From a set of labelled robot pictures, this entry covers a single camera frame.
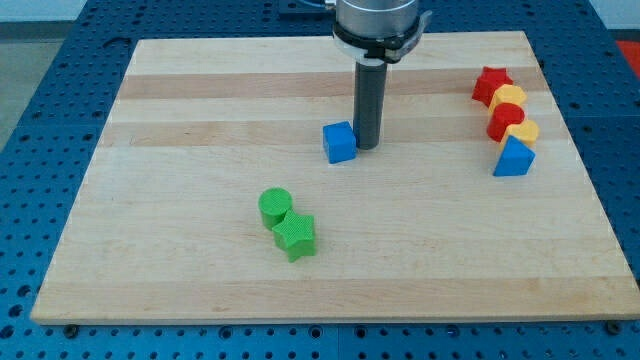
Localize yellow rounded block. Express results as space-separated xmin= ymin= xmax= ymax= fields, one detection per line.
xmin=499 ymin=119 xmax=540 ymax=150

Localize yellow hexagon block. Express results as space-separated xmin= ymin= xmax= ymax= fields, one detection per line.
xmin=488 ymin=84 xmax=527 ymax=115

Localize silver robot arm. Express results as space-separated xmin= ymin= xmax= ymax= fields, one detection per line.
xmin=332 ymin=0 xmax=433 ymax=150

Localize green star block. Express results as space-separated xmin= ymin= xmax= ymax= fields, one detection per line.
xmin=272 ymin=210 xmax=316 ymax=263

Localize blue triangle block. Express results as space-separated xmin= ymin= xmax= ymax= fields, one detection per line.
xmin=493 ymin=135 xmax=536 ymax=177

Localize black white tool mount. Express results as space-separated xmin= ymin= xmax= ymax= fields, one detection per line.
xmin=332 ymin=10 xmax=432 ymax=67

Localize blue cube block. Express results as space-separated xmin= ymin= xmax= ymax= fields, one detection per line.
xmin=322 ymin=121 xmax=357 ymax=164

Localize red star block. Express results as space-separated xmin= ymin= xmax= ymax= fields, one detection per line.
xmin=472 ymin=66 xmax=514 ymax=107

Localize grey cylindrical pointer rod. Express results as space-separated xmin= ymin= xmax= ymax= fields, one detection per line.
xmin=353 ymin=63 xmax=387 ymax=150

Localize blue perforated table plate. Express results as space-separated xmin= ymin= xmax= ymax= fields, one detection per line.
xmin=1 ymin=1 xmax=639 ymax=359

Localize red cylinder block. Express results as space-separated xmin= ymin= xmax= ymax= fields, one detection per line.
xmin=486 ymin=103 xmax=525 ymax=142

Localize green cylinder block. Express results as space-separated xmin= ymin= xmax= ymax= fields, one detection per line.
xmin=258 ymin=187 xmax=293 ymax=230

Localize light wooden board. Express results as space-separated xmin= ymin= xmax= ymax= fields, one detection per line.
xmin=31 ymin=32 xmax=639 ymax=325

